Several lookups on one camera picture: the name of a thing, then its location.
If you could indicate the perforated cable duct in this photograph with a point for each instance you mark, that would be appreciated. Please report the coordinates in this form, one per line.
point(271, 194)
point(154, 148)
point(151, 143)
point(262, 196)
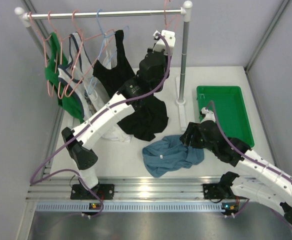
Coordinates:
point(133, 207)

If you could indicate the green plastic tray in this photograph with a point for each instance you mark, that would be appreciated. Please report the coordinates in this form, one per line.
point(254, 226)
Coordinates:
point(230, 108)

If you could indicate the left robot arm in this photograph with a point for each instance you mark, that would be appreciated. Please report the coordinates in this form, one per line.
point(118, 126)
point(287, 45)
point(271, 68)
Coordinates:
point(80, 140)

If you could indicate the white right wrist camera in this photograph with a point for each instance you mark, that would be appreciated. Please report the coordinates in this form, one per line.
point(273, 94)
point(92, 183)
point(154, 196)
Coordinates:
point(207, 115)

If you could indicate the green tank top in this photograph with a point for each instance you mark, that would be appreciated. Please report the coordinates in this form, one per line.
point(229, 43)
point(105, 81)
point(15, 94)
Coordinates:
point(70, 106)

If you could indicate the white printed tank top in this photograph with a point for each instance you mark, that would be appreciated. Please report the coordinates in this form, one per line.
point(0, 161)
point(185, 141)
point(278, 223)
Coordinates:
point(88, 104)

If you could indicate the blue wire hanger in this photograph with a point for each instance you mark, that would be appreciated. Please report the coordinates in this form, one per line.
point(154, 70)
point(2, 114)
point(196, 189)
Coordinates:
point(109, 54)

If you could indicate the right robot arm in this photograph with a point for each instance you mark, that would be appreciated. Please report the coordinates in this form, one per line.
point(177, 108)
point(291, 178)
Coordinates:
point(252, 177)

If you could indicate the aluminium rail base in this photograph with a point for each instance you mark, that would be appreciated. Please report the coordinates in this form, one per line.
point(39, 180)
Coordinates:
point(127, 189)

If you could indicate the blue tank top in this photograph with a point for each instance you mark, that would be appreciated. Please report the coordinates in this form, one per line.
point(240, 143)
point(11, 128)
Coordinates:
point(169, 155)

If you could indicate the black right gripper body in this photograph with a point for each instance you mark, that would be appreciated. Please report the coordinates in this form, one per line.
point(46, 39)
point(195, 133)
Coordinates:
point(197, 141)

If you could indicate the black tank top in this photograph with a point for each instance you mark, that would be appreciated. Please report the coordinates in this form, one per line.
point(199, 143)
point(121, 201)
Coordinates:
point(150, 116)

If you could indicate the white garment rack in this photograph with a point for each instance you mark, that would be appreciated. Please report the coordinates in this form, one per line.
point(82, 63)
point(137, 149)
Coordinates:
point(185, 11)

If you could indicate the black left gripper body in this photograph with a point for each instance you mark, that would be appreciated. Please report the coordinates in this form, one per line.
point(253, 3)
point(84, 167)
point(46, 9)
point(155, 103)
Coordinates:
point(155, 50)

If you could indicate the pink hanger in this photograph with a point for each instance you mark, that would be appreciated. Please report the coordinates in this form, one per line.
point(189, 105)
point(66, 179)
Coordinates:
point(47, 57)
point(173, 22)
point(60, 94)
point(81, 54)

